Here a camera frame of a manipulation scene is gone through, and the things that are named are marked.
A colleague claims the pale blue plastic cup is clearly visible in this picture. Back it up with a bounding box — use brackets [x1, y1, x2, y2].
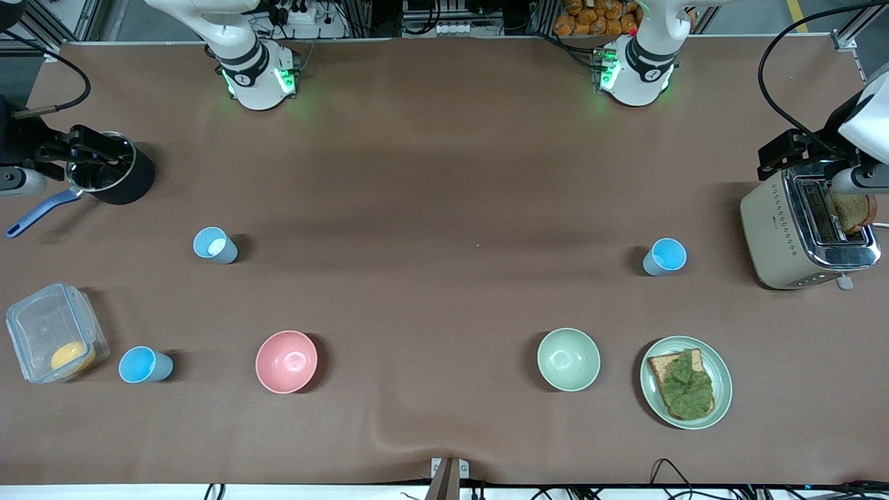
[192, 226, 240, 265]

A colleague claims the yellow round food piece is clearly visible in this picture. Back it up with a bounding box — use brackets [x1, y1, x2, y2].
[49, 340, 97, 376]

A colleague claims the white power strip with plugs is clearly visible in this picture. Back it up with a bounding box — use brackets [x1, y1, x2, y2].
[276, 1, 319, 26]

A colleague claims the aluminium frame rail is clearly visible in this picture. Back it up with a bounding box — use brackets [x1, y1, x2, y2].
[0, 0, 116, 56]

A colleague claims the bag of orange snacks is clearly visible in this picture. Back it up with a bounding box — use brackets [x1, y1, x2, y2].
[553, 0, 698, 38]

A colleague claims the pink bowl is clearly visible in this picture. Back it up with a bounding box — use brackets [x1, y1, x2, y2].
[255, 330, 319, 395]

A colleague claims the pale green plate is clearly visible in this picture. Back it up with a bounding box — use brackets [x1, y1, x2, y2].
[639, 335, 734, 431]

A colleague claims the pale green bowl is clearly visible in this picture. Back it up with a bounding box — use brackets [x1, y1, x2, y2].
[536, 327, 602, 393]

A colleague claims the brown bread slice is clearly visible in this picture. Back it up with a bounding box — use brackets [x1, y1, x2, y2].
[647, 348, 717, 422]

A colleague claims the brown toast slice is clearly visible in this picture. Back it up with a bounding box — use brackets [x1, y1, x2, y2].
[826, 190, 878, 236]

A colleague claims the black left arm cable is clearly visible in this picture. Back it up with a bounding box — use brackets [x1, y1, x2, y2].
[758, 0, 889, 158]

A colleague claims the beige chrome toaster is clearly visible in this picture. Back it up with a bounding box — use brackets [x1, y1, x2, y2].
[739, 160, 883, 292]

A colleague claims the clear plastic food container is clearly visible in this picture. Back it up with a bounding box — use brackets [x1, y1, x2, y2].
[5, 281, 111, 385]

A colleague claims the green lettuce leaf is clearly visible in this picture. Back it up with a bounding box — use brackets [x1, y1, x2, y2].
[659, 349, 715, 420]

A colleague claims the black pot blue handle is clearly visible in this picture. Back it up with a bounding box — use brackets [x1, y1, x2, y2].
[6, 131, 156, 240]

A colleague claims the aluminium frame bracket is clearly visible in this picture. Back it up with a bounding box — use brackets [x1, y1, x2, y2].
[829, 0, 889, 77]

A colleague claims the black looped floor cable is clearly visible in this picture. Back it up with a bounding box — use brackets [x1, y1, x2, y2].
[649, 458, 696, 500]

